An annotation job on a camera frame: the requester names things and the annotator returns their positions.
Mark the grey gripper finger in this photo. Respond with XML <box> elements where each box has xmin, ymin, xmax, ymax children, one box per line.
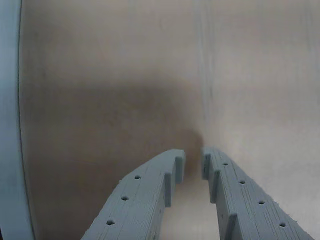
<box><xmin>81</xmin><ymin>148</ymin><xmax>187</xmax><ymax>240</ymax></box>
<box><xmin>200</xmin><ymin>146</ymin><xmax>317</xmax><ymax>240</ymax></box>

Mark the white table rim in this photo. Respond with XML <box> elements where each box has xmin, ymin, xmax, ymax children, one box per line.
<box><xmin>0</xmin><ymin>0</ymin><xmax>36</xmax><ymax>240</ymax></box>

